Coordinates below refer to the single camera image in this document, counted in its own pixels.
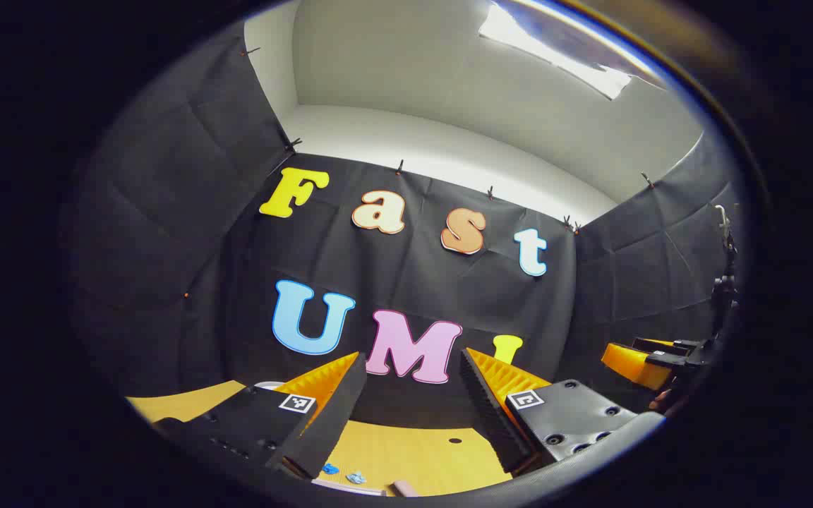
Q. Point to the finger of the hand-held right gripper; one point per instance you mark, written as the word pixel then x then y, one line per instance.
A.
pixel 632 365
pixel 664 346

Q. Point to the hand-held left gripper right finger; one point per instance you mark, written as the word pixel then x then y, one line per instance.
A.
pixel 491 416

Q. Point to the ceiling light panel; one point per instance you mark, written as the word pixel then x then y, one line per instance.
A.
pixel 555 49

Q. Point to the black backdrop cloth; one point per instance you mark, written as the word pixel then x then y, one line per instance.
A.
pixel 413 282

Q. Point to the light blue paper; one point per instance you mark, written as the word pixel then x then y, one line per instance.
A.
pixel 356 478

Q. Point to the lilac dustpan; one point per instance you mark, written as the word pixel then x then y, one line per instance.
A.
pixel 346 487

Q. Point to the white ribbed garbage bin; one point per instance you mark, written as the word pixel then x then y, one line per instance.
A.
pixel 269 385

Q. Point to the wooden desktop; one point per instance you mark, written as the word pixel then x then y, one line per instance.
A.
pixel 413 451

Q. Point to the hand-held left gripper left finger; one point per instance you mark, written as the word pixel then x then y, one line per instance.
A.
pixel 329 416

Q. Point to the dark blue paper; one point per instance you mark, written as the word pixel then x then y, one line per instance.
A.
pixel 331 468

